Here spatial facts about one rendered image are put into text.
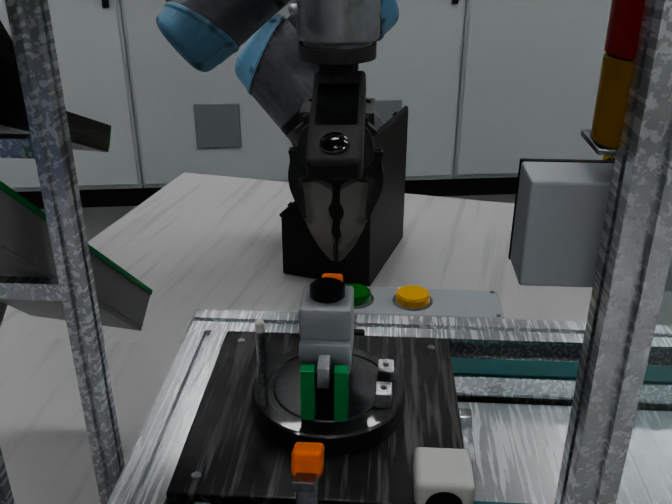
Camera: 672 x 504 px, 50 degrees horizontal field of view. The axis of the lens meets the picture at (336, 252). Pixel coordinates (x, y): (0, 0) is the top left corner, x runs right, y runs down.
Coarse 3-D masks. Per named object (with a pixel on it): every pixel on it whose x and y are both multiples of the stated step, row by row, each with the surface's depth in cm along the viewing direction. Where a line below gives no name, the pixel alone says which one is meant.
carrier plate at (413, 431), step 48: (240, 336) 77; (288, 336) 77; (384, 336) 77; (240, 384) 69; (432, 384) 69; (192, 432) 63; (240, 432) 63; (432, 432) 63; (192, 480) 57; (240, 480) 57; (288, 480) 57; (336, 480) 57; (384, 480) 57
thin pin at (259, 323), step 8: (256, 320) 59; (256, 328) 59; (264, 328) 60; (256, 336) 60; (264, 336) 60; (256, 344) 60; (264, 344) 60; (256, 352) 60; (264, 352) 60; (264, 360) 61; (264, 368) 61; (264, 376) 61; (264, 384) 62; (264, 392) 62; (264, 400) 62
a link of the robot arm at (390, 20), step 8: (384, 0) 105; (392, 0) 105; (384, 8) 105; (392, 8) 106; (384, 16) 106; (392, 16) 107; (384, 24) 107; (392, 24) 109; (384, 32) 109; (376, 40) 110
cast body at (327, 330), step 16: (304, 288) 62; (320, 288) 60; (336, 288) 60; (352, 288) 62; (304, 304) 60; (320, 304) 60; (336, 304) 60; (352, 304) 60; (304, 320) 60; (320, 320) 59; (336, 320) 59; (352, 320) 61; (304, 336) 60; (320, 336) 60; (336, 336) 60; (352, 336) 63; (304, 352) 60; (320, 352) 60; (336, 352) 60; (320, 368) 58; (320, 384) 59
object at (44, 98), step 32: (32, 0) 47; (32, 32) 48; (32, 64) 50; (32, 96) 50; (32, 128) 51; (64, 128) 52; (64, 160) 53; (64, 192) 53; (64, 224) 54; (64, 256) 56; (64, 288) 57; (96, 320) 59; (96, 352) 60; (96, 384) 61; (96, 416) 63; (0, 448) 45; (96, 448) 64; (0, 480) 45; (96, 480) 66
